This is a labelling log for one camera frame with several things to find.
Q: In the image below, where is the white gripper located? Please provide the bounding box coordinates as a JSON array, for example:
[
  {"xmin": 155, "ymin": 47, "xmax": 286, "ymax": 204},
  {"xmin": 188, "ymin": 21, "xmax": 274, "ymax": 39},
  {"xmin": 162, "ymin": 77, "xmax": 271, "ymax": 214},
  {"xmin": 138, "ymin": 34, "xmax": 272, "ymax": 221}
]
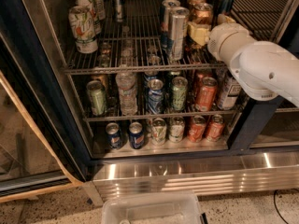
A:
[{"xmin": 188, "ymin": 14, "xmax": 256, "ymax": 67}]

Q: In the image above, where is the orange copper can front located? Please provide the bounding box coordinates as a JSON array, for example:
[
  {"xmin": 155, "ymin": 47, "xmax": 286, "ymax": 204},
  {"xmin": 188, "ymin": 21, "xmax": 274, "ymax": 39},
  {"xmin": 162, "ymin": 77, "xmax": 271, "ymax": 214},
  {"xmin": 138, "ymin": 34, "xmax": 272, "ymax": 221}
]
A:
[{"xmin": 191, "ymin": 3, "xmax": 213, "ymax": 24}]

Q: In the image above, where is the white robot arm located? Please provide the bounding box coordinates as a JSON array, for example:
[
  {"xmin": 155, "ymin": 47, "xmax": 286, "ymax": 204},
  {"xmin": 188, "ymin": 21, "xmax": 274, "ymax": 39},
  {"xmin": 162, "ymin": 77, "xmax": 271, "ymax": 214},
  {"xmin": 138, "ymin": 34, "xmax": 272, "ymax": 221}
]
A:
[{"xmin": 187, "ymin": 16, "xmax": 299, "ymax": 106}]

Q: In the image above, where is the blue silver tall can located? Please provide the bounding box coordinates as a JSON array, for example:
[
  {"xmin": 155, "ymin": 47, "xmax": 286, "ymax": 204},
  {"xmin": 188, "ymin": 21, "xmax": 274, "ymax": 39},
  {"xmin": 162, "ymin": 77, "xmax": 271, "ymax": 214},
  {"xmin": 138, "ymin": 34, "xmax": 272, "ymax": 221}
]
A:
[{"xmin": 217, "ymin": 0, "xmax": 234, "ymax": 15}]

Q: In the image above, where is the tall silver can front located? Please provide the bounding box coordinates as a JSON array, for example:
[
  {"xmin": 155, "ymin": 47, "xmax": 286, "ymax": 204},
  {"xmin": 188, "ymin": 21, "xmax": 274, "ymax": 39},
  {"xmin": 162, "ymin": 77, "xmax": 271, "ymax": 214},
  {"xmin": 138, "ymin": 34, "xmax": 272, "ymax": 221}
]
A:
[{"xmin": 166, "ymin": 7, "xmax": 190, "ymax": 61}]

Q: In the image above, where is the green can middle centre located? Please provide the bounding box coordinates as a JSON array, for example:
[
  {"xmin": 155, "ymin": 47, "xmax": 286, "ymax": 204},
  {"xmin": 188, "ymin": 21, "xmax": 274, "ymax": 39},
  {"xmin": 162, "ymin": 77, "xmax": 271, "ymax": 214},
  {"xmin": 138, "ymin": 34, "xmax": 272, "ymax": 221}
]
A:
[{"xmin": 171, "ymin": 77, "xmax": 188, "ymax": 111}]

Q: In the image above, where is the orange can middle shelf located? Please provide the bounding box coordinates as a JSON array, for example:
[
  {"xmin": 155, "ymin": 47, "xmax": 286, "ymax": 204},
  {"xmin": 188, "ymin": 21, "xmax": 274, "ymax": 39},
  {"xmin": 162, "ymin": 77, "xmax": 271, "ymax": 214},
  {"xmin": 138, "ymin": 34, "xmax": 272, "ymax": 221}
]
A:
[{"xmin": 195, "ymin": 77, "xmax": 218, "ymax": 112}]

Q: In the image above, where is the blue pepsi can middle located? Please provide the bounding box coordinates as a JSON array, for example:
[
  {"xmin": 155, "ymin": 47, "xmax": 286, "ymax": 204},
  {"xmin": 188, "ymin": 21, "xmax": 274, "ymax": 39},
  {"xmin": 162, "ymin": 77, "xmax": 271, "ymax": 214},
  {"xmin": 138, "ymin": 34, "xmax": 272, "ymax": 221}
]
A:
[{"xmin": 148, "ymin": 78, "xmax": 164, "ymax": 114}]

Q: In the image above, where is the blue pepsi can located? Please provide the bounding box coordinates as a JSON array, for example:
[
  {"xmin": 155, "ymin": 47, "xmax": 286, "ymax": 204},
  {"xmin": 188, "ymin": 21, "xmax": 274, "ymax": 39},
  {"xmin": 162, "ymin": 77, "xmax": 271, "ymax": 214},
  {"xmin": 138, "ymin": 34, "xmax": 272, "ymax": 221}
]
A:
[
  {"xmin": 129, "ymin": 121, "xmax": 145, "ymax": 149},
  {"xmin": 106, "ymin": 122, "xmax": 122, "ymax": 149},
  {"xmin": 148, "ymin": 78, "xmax": 164, "ymax": 114}
]

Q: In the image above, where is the dark fridge centre pillar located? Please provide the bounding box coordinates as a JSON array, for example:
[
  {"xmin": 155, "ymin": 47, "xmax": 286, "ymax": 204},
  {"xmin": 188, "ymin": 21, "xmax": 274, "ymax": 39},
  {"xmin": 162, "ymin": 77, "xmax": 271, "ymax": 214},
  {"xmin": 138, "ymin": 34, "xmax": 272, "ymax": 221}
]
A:
[{"xmin": 227, "ymin": 96, "xmax": 283, "ymax": 152}]

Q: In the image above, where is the tall silver can back left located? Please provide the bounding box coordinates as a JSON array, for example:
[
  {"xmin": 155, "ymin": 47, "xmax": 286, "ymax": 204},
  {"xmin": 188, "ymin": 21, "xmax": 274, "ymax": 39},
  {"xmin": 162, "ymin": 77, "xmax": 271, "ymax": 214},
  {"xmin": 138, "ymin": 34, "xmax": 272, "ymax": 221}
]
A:
[{"xmin": 111, "ymin": 0, "xmax": 125, "ymax": 22}]

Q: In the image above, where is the white green can bottom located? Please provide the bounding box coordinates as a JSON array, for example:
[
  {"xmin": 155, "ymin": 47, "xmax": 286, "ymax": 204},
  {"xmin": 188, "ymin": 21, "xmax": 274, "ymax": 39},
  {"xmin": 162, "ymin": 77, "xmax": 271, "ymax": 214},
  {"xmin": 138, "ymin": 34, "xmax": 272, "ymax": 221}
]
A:
[{"xmin": 151, "ymin": 119, "xmax": 167, "ymax": 146}]

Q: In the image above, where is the white 7up can back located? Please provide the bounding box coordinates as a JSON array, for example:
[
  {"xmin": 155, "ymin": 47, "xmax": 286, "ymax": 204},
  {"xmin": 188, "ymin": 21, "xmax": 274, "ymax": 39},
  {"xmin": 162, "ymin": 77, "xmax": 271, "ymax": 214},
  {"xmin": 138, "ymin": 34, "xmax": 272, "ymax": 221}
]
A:
[{"xmin": 85, "ymin": 0, "xmax": 107, "ymax": 21}]

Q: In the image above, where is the white 7up can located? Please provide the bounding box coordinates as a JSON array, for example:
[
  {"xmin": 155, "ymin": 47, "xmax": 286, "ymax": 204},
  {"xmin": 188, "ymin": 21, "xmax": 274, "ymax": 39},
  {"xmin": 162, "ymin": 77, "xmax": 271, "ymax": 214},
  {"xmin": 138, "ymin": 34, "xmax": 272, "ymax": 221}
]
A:
[
  {"xmin": 76, "ymin": 0, "xmax": 102, "ymax": 35},
  {"xmin": 68, "ymin": 6, "xmax": 98, "ymax": 54},
  {"xmin": 85, "ymin": 0, "xmax": 107, "ymax": 21}
]

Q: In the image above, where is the white 7up can front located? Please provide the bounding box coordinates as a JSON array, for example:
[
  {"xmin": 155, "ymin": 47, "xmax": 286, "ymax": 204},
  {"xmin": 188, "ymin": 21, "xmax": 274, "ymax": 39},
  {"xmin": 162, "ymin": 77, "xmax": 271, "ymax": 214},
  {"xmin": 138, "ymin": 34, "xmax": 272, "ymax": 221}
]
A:
[{"xmin": 68, "ymin": 6, "xmax": 98, "ymax": 54}]

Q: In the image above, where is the white 7up can middle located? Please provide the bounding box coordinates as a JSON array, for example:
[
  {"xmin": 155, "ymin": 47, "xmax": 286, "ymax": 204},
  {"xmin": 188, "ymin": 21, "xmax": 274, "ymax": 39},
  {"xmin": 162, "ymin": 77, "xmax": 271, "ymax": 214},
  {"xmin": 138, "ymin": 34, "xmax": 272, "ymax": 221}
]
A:
[{"xmin": 76, "ymin": 0, "xmax": 102, "ymax": 35}]

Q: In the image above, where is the green can middle left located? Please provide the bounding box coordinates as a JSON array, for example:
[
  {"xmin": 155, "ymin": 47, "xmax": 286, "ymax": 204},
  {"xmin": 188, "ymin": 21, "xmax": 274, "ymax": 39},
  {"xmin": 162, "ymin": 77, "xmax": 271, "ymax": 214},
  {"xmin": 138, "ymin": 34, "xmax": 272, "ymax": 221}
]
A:
[{"xmin": 86, "ymin": 80, "xmax": 107, "ymax": 116}]

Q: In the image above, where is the blue pepsi can bottom left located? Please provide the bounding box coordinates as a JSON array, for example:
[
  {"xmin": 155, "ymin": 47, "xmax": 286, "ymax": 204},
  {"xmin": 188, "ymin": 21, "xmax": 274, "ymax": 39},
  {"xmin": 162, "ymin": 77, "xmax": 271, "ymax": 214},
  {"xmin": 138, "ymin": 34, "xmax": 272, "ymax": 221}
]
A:
[{"xmin": 106, "ymin": 122, "xmax": 122, "ymax": 149}]

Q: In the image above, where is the stainless fridge base panel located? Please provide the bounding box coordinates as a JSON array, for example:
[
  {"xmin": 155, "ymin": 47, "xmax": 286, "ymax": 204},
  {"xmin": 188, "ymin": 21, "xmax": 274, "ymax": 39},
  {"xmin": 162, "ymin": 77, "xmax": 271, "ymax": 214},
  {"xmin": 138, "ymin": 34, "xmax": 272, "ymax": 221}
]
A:
[{"xmin": 83, "ymin": 151, "xmax": 299, "ymax": 206}]

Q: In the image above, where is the glass fridge door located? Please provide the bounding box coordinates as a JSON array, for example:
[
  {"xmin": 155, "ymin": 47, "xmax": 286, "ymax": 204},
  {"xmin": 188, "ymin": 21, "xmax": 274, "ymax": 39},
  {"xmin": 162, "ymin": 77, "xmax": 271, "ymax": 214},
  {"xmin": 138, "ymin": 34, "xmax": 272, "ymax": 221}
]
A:
[{"xmin": 0, "ymin": 31, "xmax": 87, "ymax": 203}]

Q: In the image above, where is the clear water bottle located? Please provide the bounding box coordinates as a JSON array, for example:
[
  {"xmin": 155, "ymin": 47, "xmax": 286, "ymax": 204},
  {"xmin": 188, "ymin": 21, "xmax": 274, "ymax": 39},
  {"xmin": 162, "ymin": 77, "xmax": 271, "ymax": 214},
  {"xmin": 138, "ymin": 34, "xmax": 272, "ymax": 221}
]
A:
[{"xmin": 116, "ymin": 72, "xmax": 137, "ymax": 116}]

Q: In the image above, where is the clear plastic bin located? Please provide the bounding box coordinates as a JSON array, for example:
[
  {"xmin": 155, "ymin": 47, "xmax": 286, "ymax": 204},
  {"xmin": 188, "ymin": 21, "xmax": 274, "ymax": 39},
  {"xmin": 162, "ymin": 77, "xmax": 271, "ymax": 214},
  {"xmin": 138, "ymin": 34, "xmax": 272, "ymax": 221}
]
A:
[{"xmin": 101, "ymin": 191, "xmax": 208, "ymax": 224}]

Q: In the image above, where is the top wire shelf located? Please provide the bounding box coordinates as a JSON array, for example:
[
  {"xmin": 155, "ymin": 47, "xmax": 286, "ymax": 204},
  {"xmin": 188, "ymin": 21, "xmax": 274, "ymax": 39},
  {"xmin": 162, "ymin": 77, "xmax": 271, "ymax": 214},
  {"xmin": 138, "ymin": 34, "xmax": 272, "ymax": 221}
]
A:
[{"xmin": 64, "ymin": 0, "xmax": 288, "ymax": 75}]

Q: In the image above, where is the wire shelf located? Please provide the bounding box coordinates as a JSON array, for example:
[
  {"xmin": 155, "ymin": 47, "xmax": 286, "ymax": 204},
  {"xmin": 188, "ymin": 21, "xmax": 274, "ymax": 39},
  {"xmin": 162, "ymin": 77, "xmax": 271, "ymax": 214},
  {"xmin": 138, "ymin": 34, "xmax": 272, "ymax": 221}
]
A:
[
  {"xmin": 69, "ymin": 74, "xmax": 249, "ymax": 122},
  {"xmin": 64, "ymin": 0, "xmax": 288, "ymax": 75}
]

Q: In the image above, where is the middle wire shelf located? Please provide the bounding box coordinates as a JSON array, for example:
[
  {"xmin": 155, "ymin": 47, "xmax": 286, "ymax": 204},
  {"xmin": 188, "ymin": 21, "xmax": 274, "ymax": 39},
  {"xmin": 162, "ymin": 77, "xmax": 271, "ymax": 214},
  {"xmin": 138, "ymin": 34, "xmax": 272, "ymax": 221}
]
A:
[{"xmin": 69, "ymin": 74, "xmax": 249, "ymax": 122}]

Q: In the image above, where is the black cable on floor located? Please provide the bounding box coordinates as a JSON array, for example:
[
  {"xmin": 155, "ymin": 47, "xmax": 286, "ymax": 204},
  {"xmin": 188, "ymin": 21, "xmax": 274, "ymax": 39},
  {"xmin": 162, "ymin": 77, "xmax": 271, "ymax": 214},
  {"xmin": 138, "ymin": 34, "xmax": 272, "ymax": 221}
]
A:
[{"xmin": 273, "ymin": 189, "xmax": 299, "ymax": 224}]

